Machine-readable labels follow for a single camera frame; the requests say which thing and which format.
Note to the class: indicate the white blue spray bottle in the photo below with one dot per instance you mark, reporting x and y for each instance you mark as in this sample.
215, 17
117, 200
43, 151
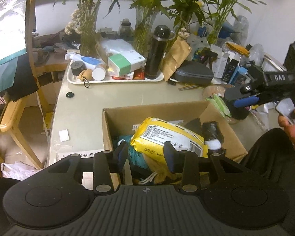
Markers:
89, 62

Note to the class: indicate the brown cardboard box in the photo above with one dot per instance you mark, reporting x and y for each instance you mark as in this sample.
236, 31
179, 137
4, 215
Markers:
125, 121

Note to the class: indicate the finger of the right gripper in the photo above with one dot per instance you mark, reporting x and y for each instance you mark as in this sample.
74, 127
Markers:
235, 93
246, 102

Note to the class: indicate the black plastic bag roll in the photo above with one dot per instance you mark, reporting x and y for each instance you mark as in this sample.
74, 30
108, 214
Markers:
212, 135

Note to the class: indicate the white capped pill bottle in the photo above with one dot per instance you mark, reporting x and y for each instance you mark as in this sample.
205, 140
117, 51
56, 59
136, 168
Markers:
99, 72

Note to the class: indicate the red packet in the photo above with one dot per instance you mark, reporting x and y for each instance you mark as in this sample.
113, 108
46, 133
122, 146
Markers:
135, 75

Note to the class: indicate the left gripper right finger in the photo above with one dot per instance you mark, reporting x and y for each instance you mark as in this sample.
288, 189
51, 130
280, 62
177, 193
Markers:
186, 163

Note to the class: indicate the bamboo plant vase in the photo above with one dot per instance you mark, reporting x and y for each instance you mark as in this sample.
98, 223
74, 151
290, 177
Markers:
146, 12
223, 7
182, 11

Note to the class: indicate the yellow wipes pack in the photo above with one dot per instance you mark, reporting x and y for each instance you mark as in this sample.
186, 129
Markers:
152, 133

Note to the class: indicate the teal mesh bath sponge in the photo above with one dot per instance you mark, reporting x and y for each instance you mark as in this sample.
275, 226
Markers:
135, 158

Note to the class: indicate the white plastic wrapped package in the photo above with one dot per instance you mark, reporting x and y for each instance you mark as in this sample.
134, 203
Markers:
112, 47

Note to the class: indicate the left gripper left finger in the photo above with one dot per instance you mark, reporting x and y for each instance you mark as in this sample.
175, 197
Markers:
105, 163

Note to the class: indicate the wooden chair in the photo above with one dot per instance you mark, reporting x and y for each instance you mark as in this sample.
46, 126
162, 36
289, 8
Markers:
18, 79

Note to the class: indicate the green white tissue box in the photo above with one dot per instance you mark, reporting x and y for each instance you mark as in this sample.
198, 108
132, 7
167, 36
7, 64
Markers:
126, 62

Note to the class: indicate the grey zippered hard case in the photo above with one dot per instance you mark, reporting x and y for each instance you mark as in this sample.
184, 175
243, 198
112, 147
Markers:
192, 72

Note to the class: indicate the black round speaker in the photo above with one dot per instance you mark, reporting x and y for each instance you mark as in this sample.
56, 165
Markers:
77, 67

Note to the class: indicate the black product box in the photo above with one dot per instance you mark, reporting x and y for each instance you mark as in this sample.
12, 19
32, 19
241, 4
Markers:
229, 70

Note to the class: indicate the tan leather keychain pouch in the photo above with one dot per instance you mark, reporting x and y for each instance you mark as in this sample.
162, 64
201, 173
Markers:
86, 76

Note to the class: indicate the green wipes pack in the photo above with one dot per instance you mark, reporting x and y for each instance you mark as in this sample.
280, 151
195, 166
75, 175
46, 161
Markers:
219, 104

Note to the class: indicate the brown paper bag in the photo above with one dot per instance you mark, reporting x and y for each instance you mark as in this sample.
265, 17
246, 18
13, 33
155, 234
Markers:
175, 57

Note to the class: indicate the beige burlap cloth pouch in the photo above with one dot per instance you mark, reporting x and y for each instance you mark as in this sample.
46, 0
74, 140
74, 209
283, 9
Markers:
160, 172

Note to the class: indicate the silver foil bag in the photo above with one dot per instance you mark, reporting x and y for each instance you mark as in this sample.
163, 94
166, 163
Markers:
12, 29

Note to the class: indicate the bamboo plant in vase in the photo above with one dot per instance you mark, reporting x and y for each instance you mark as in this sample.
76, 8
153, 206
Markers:
83, 22

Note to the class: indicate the black thermos bottle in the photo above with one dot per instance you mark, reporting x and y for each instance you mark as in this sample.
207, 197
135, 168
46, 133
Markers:
161, 36

